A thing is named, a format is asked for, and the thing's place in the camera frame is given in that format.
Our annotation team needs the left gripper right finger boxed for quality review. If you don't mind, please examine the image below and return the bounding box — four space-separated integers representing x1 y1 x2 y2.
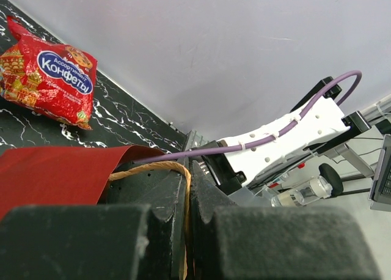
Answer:
191 163 381 279

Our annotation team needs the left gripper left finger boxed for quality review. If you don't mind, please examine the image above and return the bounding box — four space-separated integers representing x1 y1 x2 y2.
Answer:
1 170 186 279

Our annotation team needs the red paper bag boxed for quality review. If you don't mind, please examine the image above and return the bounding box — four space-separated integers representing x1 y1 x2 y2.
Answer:
0 144 192 280

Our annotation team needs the red candy bag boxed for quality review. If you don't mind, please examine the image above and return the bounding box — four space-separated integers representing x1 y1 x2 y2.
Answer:
1 16 97 130

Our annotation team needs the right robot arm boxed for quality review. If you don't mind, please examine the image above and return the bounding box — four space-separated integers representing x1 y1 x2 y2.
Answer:
194 76 371 196

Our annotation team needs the clear plastic bottle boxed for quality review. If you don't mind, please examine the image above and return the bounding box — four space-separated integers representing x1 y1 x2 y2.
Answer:
271 176 332 207

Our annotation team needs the aluminium frame rail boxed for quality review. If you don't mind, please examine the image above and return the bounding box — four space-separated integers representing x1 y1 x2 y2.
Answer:
169 99 391 183

